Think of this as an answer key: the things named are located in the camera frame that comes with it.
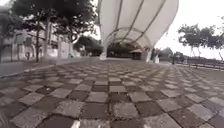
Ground group of trees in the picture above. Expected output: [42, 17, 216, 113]
[177, 22, 224, 62]

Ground small kiosk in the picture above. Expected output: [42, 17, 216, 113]
[129, 48, 144, 61]

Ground dark distant trees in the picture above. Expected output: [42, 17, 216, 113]
[73, 34, 104, 57]

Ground robot's own part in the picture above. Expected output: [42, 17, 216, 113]
[70, 120, 81, 128]

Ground distant trees behind canopy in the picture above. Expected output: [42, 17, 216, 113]
[157, 46, 188, 64]

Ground grey building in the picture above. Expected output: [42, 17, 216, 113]
[0, 29, 82, 64]

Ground checkered brick paving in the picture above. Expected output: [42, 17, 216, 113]
[0, 59, 224, 128]

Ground railing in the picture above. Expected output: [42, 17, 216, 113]
[184, 57, 224, 72]

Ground white arched canopy shelter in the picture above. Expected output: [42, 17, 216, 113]
[95, 0, 180, 64]

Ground grey pavement strip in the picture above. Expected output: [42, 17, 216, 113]
[0, 57, 88, 79]

